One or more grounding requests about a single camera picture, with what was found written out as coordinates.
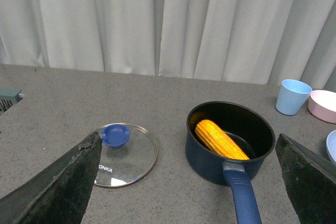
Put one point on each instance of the dark blue saucepan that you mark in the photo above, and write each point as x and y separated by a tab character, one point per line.
252	133

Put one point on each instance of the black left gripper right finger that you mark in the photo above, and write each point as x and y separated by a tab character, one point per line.
309	180

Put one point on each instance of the light blue plate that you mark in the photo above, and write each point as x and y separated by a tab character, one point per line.
331	146

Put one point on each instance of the white curtain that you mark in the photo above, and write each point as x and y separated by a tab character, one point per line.
251	41

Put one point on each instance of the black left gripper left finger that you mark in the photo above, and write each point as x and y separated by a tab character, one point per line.
59	193

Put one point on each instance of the grey green vent box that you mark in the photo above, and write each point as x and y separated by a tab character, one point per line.
9	97

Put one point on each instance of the glass lid blue knob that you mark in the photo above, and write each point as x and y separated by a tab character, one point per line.
128	154

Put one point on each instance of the light blue cup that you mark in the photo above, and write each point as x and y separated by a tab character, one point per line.
292	95

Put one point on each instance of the pink bowl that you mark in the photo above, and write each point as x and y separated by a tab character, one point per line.
322	105

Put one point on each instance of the yellow corn cob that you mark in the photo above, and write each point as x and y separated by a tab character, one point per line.
217	141

